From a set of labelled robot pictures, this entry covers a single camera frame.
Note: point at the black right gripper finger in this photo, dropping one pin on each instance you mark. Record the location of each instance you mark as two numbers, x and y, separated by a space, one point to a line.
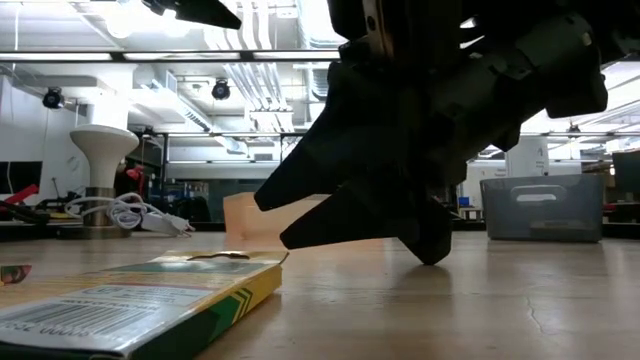
350 215
310 175

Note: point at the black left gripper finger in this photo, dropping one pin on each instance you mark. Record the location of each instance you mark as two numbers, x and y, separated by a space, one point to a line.
200 12

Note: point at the yellow green crayon box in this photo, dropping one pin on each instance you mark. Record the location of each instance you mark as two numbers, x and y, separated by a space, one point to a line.
150 300

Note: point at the Crayola crayon box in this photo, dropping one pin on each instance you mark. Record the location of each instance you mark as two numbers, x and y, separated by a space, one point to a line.
12 274

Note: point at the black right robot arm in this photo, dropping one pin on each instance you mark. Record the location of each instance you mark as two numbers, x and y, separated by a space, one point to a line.
560 65

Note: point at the orange translucent plastic bin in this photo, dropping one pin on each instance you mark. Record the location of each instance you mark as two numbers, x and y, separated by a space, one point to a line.
250 220

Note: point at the black ceiling spotlight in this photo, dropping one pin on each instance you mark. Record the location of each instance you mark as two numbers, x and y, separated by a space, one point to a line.
220 90
52 98

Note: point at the white mushroom table lamp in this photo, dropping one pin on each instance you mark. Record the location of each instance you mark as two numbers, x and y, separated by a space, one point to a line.
102 150

